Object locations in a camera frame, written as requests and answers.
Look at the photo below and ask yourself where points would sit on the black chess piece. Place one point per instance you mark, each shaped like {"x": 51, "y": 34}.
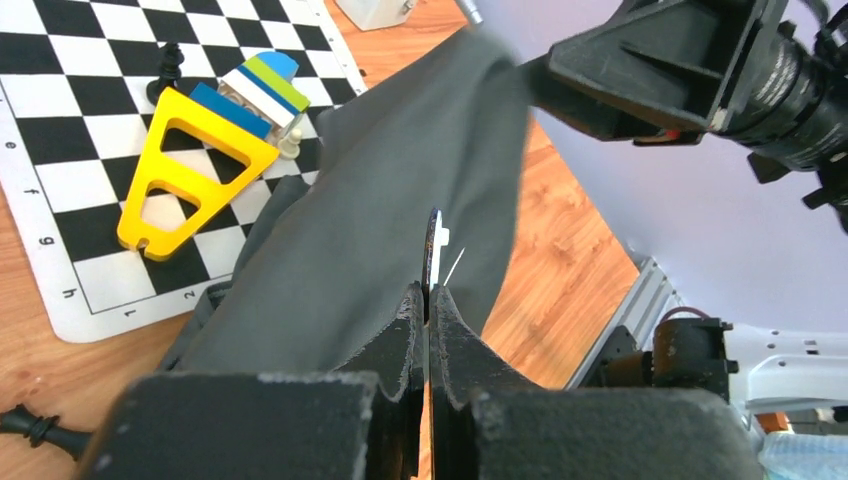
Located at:
{"x": 39, "y": 430}
{"x": 169, "y": 72}

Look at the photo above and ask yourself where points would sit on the white wedge stand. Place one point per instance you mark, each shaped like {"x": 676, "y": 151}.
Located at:
{"x": 369, "y": 15}

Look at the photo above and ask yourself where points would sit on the blue starry night brooch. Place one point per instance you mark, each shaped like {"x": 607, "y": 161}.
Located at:
{"x": 437, "y": 237}

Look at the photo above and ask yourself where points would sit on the yellow triangle block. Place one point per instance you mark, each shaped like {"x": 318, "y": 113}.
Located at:
{"x": 157, "y": 170}

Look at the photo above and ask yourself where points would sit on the grey t-shirt garment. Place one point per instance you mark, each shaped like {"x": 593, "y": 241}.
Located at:
{"x": 325, "y": 265}

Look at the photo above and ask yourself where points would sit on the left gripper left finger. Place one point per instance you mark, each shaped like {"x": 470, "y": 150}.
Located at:
{"x": 359, "y": 421}

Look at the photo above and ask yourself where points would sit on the black white checkerboard mat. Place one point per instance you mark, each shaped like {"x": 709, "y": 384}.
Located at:
{"x": 74, "y": 117}

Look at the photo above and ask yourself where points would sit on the colourful stacked block tower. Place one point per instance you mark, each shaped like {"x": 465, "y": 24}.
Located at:
{"x": 258, "y": 96}

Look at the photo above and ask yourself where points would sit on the cream chess pawn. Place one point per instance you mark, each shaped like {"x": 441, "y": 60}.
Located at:
{"x": 289, "y": 145}

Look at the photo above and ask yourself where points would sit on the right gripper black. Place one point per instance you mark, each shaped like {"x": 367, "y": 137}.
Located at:
{"x": 653, "y": 73}

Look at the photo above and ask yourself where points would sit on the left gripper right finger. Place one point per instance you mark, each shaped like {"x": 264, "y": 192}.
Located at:
{"x": 489, "y": 421}

